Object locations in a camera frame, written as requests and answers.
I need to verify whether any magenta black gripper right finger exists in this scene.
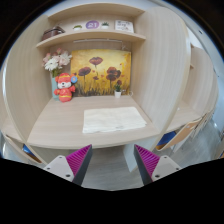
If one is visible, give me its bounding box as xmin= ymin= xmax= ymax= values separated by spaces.
xmin=134 ymin=145 xmax=181 ymax=185

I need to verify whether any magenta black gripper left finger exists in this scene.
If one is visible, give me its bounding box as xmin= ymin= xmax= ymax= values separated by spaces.
xmin=45 ymin=145 xmax=92 ymax=186

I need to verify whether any cream white towel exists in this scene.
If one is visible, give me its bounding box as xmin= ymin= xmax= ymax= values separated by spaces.
xmin=82 ymin=107 xmax=147 ymax=134

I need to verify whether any wooden chair blue seat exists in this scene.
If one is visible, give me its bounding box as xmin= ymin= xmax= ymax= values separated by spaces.
xmin=3 ymin=135 xmax=41 ymax=165
xmin=156 ymin=119 xmax=201 ymax=150

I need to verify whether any left wooden chair blue seat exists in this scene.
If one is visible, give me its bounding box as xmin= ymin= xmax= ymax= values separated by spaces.
xmin=3 ymin=135 xmax=41 ymax=165

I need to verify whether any red plush toy figure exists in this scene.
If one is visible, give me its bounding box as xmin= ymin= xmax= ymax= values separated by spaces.
xmin=54 ymin=73 xmax=77 ymax=102

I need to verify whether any light blue vase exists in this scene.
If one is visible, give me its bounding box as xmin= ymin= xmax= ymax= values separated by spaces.
xmin=50 ymin=73 xmax=59 ymax=101

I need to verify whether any small white potted plant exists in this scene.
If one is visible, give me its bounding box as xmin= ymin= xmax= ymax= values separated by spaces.
xmin=114 ymin=84 xmax=122 ymax=98

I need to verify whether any neighbouring wooden desk cubicle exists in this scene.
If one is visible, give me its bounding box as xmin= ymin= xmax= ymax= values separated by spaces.
xmin=167 ymin=47 xmax=217 ymax=132

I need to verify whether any yellow poppy flower painting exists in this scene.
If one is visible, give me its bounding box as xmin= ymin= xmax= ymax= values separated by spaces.
xmin=70 ymin=49 xmax=131 ymax=97

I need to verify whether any pink white flower bouquet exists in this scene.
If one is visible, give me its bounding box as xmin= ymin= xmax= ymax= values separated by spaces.
xmin=42 ymin=48 xmax=72 ymax=77

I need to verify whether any wooden desk cubicle with shelves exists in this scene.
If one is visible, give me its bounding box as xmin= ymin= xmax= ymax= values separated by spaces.
xmin=0 ymin=0 xmax=191 ymax=163

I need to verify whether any small green plant left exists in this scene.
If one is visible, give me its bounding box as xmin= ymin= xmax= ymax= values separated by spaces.
xmin=73 ymin=24 xmax=82 ymax=31

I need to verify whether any small green plant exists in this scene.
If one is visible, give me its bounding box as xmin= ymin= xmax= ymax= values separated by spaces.
xmin=101 ymin=22 xmax=110 ymax=29
xmin=73 ymin=24 xmax=82 ymax=31

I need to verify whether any purple round number sign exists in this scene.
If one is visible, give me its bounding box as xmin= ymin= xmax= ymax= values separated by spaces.
xmin=86 ymin=20 xmax=99 ymax=29

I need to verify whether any small green plant right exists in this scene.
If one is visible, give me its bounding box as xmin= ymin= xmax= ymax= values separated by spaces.
xmin=101 ymin=22 xmax=110 ymax=29

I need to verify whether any white framed text card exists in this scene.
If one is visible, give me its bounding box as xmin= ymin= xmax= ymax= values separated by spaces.
xmin=115 ymin=20 xmax=134 ymax=33

